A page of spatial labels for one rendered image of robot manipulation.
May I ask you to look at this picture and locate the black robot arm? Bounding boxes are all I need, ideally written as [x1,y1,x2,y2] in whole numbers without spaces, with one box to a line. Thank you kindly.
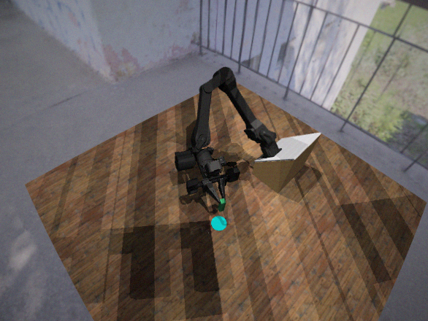
[175,67,282,177]

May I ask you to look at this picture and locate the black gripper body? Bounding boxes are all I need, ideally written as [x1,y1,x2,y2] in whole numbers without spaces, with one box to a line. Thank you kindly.
[186,159,240,195]

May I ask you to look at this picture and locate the green rectangular post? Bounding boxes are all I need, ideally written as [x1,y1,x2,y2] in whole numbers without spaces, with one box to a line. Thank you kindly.
[218,198,226,212]

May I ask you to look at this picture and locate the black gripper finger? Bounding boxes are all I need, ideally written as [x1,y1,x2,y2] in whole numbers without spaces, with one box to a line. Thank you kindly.
[218,177,228,200]
[202,182,220,203]

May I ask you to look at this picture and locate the cyan circle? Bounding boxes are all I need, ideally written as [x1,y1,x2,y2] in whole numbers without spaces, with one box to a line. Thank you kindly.
[211,216,227,231]

